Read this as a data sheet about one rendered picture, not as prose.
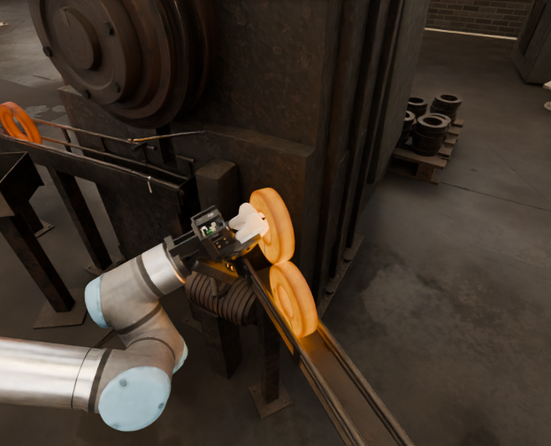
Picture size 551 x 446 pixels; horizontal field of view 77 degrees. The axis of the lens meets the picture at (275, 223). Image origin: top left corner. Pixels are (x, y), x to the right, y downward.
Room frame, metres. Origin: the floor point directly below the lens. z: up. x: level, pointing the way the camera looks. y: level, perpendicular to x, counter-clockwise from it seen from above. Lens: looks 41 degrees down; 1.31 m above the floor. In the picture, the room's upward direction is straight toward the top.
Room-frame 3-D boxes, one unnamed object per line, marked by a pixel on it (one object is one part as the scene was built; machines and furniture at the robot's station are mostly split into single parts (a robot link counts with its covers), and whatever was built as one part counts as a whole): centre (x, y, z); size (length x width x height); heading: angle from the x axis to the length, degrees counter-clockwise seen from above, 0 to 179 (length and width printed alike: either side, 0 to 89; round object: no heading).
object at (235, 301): (0.65, 0.15, 0.27); 0.22 x 0.13 x 0.53; 61
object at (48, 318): (0.94, 0.96, 0.36); 0.26 x 0.20 x 0.72; 96
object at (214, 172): (0.83, 0.16, 0.68); 0.11 x 0.08 x 0.24; 151
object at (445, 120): (2.55, -0.76, 0.22); 1.20 x 0.81 x 0.44; 59
